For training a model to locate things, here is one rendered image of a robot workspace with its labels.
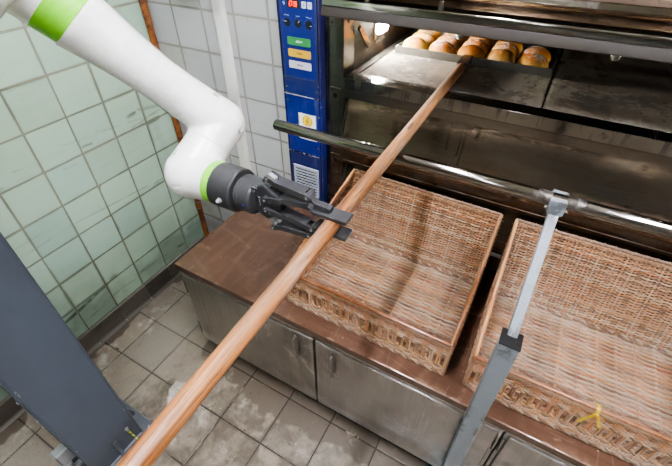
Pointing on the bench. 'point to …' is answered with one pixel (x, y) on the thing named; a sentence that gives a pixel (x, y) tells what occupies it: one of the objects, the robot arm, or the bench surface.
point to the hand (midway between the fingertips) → (332, 222)
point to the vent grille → (307, 177)
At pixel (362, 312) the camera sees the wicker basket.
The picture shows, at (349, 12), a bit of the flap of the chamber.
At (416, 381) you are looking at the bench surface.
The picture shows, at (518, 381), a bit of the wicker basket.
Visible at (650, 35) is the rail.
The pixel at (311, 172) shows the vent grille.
